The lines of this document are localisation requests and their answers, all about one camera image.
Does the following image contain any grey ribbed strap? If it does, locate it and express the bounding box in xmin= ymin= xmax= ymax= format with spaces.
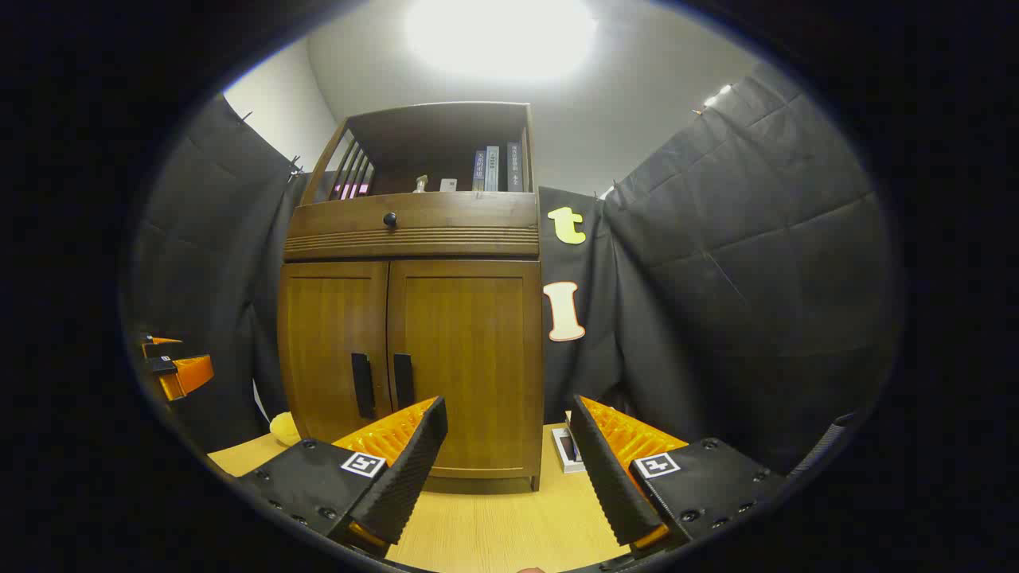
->
xmin=796 ymin=412 xmax=854 ymax=478

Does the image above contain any wooden drawer with black knob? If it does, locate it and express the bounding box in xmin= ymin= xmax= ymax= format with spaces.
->
xmin=284 ymin=192 xmax=540 ymax=259

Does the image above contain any cream paperback book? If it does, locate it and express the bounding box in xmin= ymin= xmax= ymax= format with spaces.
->
xmin=551 ymin=410 xmax=590 ymax=474

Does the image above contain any wooden double-door shoe cabinet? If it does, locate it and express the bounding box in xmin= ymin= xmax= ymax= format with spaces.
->
xmin=276 ymin=101 xmax=545 ymax=494

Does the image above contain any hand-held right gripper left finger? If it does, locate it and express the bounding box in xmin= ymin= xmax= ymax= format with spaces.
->
xmin=237 ymin=396 xmax=448 ymax=558

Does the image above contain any wooden cabinet door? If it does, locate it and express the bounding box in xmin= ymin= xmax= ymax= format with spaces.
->
xmin=279 ymin=261 xmax=391 ymax=444
xmin=387 ymin=259 xmax=544 ymax=478

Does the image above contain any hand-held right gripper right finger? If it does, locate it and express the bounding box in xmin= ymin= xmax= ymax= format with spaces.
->
xmin=568 ymin=395 xmax=789 ymax=554

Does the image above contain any large ceiling light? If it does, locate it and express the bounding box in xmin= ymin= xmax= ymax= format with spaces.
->
xmin=406 ymin=0 xmax=598 ymax=80

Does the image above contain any black backdrop cloth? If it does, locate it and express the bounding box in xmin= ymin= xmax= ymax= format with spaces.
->
xmin=131 ymin=64 xmax=904 ymax=478

